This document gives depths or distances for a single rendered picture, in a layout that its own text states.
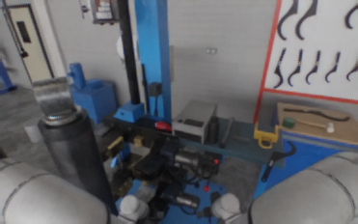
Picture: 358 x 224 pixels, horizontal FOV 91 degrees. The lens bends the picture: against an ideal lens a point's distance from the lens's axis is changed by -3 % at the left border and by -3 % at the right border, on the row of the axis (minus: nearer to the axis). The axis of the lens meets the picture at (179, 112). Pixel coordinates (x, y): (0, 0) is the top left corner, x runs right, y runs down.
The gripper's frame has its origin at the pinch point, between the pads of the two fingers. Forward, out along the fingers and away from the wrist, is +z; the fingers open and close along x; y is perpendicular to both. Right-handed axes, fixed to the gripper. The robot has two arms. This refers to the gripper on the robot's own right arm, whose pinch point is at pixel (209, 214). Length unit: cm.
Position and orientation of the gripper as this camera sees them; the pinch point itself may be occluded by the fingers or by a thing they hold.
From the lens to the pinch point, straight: 127.2
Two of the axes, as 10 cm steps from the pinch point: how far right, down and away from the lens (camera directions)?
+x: 9.8, 0.0, 2.0
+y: 1.2, 7.9, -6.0
